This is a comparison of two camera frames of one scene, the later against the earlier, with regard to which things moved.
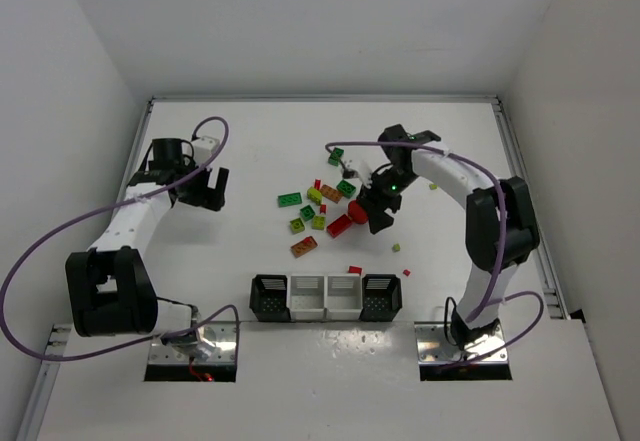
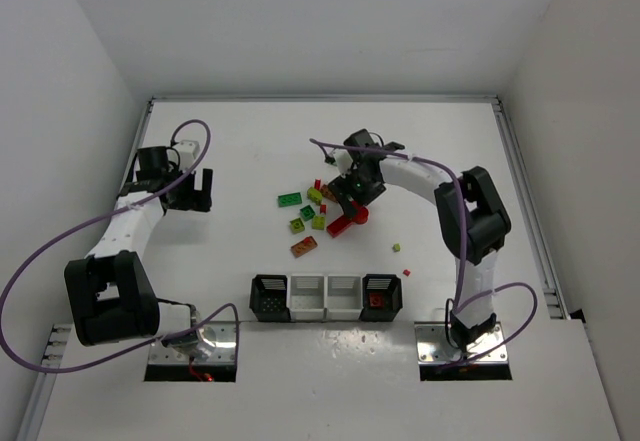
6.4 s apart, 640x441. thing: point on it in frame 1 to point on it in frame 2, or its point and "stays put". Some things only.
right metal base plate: (433, 345) stays put
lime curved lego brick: (314, 195) stays put
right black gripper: (376, 201) to (345, 197)
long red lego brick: (338, 226) stays put
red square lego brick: (355, 270) to (376, 299)
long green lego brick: (289, 199) stays put
